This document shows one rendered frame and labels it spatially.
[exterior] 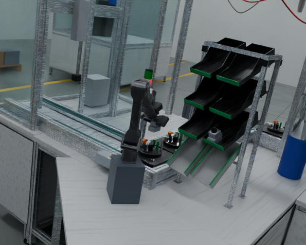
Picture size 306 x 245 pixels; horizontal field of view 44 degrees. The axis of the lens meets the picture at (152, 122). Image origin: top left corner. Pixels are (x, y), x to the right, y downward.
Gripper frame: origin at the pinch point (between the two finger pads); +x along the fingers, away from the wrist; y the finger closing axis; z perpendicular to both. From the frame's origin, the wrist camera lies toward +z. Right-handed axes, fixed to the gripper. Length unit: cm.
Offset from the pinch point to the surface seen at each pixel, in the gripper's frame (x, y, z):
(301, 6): 29, -31, 132
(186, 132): -9.7, -25.6, -3.8
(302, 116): 45, -61, 57
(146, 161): 4.5, -5.9, -22.4
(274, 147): 105, -37, 58
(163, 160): 12.3, -10.5, -15.3
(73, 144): 5, 46, -31
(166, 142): 25.9, 2.1, 0.4
